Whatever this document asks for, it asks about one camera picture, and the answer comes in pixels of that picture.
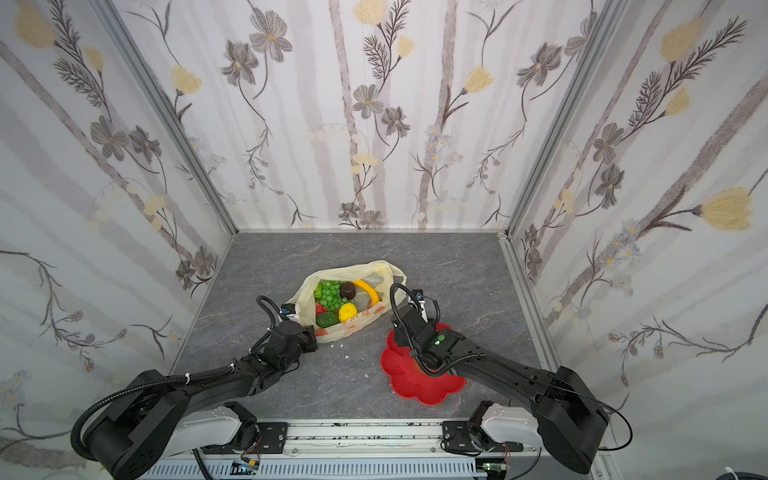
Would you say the red flower-shaped bowl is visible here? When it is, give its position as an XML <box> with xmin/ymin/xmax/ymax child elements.
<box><xmin>380</xmin><ymin>330</ymin><xmax>467</xmax><ymax>406</ymax></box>

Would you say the green fake vegetable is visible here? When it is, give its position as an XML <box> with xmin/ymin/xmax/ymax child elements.
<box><xmin>315</xmin><ymin>311</ymin><xmax>340</xmax><ymax>329</ymax></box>

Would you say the yellow fake lemon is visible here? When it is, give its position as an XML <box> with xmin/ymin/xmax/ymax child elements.
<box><xmin>337</xmin><ymin>302</ymin><xmax>359</xmax><ymax>323</ymax></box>

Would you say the pale yellow plastic bag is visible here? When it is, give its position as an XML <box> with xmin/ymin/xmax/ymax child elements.
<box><xmin>284</xmin><ymin>260</ymin><xmax>407</xmax><ymax>343</ymax></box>

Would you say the dark brown fake fruit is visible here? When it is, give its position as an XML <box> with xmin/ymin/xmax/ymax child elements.
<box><xmin>339</xmin><ymin>282</ymin><xmax>356</xmax><ymax>301</ymax></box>

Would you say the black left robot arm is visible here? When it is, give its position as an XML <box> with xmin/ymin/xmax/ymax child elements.
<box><xmin>70</xmin><ymin>321</ymin><xmax>318</xmax><ymax>479</ymax></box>

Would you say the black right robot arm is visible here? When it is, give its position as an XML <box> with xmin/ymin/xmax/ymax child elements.
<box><xmin>393</xmin><ymin>305</ymin><xmax>609</xmax><ymax>474</ymax></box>

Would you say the green fake grapes bunch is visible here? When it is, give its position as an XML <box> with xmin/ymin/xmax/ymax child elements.
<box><xmin>314</xmin><ymin>280</ymin><xmax>346</xmax><ymax>312</ymax></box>

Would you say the yellow fake banana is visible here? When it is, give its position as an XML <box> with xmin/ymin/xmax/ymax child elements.
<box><xmin>353</xmin><ymin>280</ymin><xmax>380</xmax><ymax>306</ymax></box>

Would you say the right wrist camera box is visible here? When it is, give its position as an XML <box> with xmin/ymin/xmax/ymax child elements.
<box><xmin>412</xmin><ymin>289</ymin><xmax>428</xmax><ymax>322</ymax></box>

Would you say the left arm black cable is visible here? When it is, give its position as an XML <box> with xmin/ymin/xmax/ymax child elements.
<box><xmin>69</xmin><ymin>365</ymin><xmax>235</xmax><ymax>463</ymax></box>

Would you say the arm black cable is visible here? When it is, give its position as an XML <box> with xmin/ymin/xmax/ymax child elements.
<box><xmin>69</xmin><ymin>365</ymin><xmax>235</xmax><ymax>463</ymax></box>
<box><xmin>557</xmin><ymin>383</ymin><xmax>634</xmax><ymax>454</ymax></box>

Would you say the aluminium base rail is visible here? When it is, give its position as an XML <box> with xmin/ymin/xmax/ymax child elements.
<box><xmin>144</xmin><ymin>419</ymin><xmax>579</xmax><ymax>479</ymax></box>

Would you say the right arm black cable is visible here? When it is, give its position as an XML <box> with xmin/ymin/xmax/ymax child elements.
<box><xmin>557</xmin><ymin>383</ymin><xmax>634</xmax><ymax>454</ymax></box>

